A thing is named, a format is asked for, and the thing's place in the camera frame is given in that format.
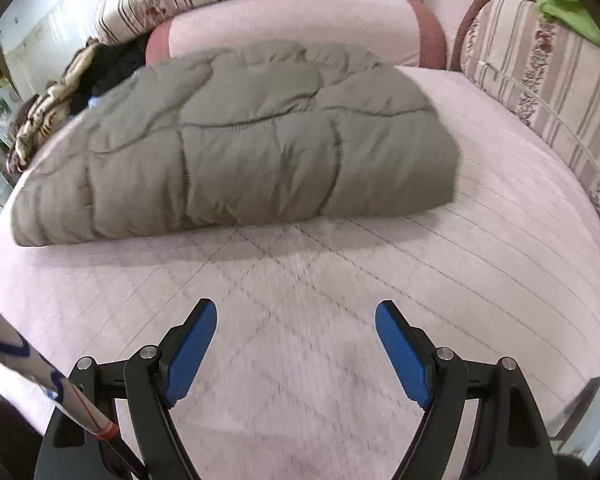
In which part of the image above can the black clothes pile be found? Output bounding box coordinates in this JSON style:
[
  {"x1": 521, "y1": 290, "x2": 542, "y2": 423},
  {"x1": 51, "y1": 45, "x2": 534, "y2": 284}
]
[{"x1": 70, "y1": 40, "x2": 148, "y2": 111}]

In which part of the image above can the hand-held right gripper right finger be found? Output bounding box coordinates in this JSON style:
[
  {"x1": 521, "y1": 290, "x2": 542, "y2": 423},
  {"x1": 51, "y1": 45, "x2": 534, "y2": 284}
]
[{"x1": 375, "y1": 300, "x2": 561, "y2": 480}]

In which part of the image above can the green cloth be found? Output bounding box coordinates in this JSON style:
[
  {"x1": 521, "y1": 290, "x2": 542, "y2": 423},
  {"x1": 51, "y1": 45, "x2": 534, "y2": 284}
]
[{"x1": 535, "y1": 0, "x2": 600, "y2": 51}]

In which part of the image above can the pink quilted bed sheet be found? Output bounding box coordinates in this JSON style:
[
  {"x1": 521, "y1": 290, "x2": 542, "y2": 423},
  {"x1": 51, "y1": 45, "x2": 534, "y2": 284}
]
[{"x1": 0, "y1": 65, "x2": 600, "y2": 480}]

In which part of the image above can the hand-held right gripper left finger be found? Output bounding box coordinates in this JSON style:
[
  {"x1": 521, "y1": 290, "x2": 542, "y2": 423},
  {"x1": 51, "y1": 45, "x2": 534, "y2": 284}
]
[{"x1": 34, "y1": 298, "x2": 218, "y2": 480}]

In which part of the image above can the brown beige patterned blanket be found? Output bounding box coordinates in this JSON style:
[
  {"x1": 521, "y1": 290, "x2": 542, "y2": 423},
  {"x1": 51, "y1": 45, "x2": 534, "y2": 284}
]
[{"x1": 7, "y1": 42, "x2": 103, "y2": 173}]

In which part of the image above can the pink bolster pillow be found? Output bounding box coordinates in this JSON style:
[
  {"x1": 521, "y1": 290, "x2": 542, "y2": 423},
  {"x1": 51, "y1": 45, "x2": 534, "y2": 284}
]
[{"x1": 145, "y1": 0, "x2": 447, "y2": 68}]

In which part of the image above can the grey padded jacket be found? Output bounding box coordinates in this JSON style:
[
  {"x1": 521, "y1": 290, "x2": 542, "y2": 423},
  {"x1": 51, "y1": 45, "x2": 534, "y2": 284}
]
[{"x1": 10, "y1": 40, "x2": 462, "y2": 248}]

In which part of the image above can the brown wooden sofa frame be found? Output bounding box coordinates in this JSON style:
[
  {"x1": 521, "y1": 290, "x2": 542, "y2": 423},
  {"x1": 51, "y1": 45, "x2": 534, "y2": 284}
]
[{"x1": 450, "y1": 0, "x2": 536, "y2": 73}]

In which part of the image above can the striped floral sofa cushion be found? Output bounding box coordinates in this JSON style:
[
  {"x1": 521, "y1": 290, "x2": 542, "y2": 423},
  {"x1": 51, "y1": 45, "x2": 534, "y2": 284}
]
[{"x1": 460, "y1": 0, "x2": 600, "y2": 256}]

